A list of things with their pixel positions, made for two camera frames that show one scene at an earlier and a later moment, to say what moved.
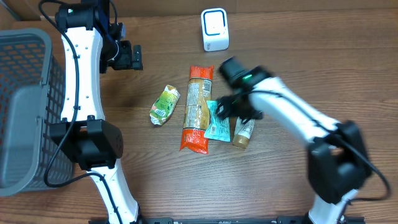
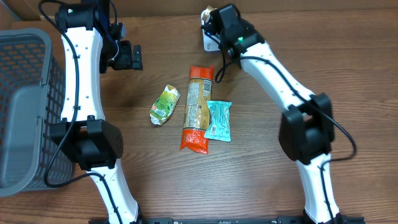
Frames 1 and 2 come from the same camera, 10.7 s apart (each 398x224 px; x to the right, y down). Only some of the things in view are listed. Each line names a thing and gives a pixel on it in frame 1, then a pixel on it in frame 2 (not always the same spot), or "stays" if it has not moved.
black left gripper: [127, 61] stays
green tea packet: [165, 105] stays
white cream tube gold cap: [243, 128] → [205, 15]
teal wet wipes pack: [219, 129] stays
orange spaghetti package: [199, 93] stays
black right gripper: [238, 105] → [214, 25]
